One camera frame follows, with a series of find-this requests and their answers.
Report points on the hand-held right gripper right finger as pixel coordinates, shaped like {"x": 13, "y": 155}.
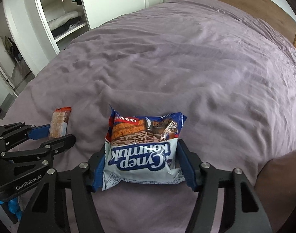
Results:
{"x": 187, "y": 167}

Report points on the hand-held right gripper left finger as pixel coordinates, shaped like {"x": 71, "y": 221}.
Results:
{"x": 99, "y": 172}

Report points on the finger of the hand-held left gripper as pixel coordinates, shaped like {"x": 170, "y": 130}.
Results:
{"x": 63, "y": 142}
{"x": 39, "y": 131}

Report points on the clear orange wafer packet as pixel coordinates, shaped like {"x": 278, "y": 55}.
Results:
{"x": 58, "y": 123}

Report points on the blue white snack packet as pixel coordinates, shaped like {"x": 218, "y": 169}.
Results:
{"x": 138, "y": 160}

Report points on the person's left hand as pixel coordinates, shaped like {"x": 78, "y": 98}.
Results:
{"x": 13, "y": 206}

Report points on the hanging dark coats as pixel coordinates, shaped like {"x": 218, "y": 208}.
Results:
{"x": 11, "y": 48}

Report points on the purple bed blanket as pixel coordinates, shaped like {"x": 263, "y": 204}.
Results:
{"x": 174, "y": 65}

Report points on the dark folded clothes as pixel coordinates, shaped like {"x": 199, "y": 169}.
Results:
{"x": 67, "y": 29}

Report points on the white folded blanket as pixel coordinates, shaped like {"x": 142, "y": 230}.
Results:
{"x": 63, "y": 18}

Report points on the white wardrobe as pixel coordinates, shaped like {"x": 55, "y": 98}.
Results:
{"x": 109, "y": 2}

